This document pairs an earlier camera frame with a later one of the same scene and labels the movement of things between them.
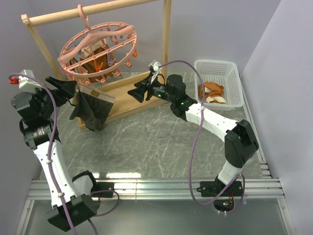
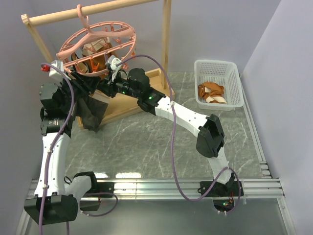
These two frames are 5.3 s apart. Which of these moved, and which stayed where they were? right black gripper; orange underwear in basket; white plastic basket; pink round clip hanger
Moved: right black gripper
Stayed: white plastic basket; pink round clip hanger; orange underwear in basket
